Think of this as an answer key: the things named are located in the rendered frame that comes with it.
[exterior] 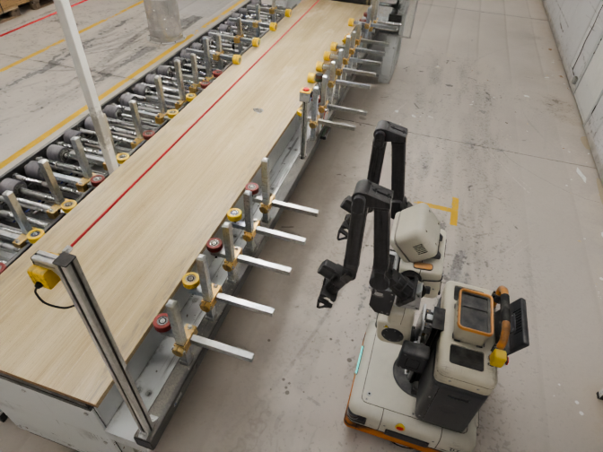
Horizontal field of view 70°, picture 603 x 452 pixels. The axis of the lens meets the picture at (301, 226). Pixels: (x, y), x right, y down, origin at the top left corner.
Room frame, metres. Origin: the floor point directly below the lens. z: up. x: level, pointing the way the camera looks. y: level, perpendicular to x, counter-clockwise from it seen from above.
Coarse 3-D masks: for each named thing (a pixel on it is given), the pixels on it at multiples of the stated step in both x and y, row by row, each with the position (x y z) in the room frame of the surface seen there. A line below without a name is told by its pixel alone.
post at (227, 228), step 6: (228, 222) 1.49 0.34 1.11; (228, 228) 1.46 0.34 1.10; (228, 234) 1.46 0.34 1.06; (228, 240) 1.46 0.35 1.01; (228, 246) 1.46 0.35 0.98; (228, 252) 1.46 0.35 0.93; (228, 258) 1.46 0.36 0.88; (234, 270) 1.47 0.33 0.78; (228, 276) 1.47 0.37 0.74; (234, 276) 1.47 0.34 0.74
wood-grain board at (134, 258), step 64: (256, 64) 3.80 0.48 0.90; (192, 128) 2.65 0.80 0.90; (256, 128) 2.70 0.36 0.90; (128, 192) 1.92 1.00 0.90; (192, 192) 1.95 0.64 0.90; (128, 256) 1.42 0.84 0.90; (192, 256) 1.45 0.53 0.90; (0, 320) 1.02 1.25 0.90; (64, 320) 1.04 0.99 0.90; (128, 320) 1.06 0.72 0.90; (64, 384) 0.76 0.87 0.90
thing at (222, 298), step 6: (198, 288) 1.30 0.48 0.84; (198, 294) 1.28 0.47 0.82; (222, 294) 1.27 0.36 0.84; (222, 300) 1.25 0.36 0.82; (228, 300) 1.24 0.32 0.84; (234, 300) 1.24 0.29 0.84; (240, 300) 1.24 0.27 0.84; (246, 300) 1.24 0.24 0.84; (240, 306) 1.22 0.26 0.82; (246, 306) 1.21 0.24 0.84; (252, 306) 1.21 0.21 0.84; (258, 306) 1.22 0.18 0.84; (264, 306) 1.22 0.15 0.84; (258, 312) 1.20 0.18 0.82; (264, 312) 1.19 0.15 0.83; (270, 312) 1.18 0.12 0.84
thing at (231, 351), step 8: (192, 336) 1.03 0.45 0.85; (200, 336) 1.03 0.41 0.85; (200, 344) 1.00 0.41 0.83; (208, 344) 0.99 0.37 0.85; (216, 344) 1.00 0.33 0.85; (224, 344) 1.00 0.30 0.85; (224, 352) 0.97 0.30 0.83; (232, 352) 0.96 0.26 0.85; (240, 352) 0.96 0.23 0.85; (248, 352) 0.97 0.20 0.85; (248, 360) 0.94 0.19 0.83
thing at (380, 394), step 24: (360, 360) 1.32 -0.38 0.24; (384, 360) 1.30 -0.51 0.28; (360, 384) 1.15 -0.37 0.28; (384, 384) 1.15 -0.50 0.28; (408, 384) 1.17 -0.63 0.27; (360, 408) 1.02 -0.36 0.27; (384, 408) 1.02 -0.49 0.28; (408, 408) 1.03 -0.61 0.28; (384, 432) 0.95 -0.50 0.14; (408, 432) 0.93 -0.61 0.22; (432, 432) 0.92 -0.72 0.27; (456, 432) 0.92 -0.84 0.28
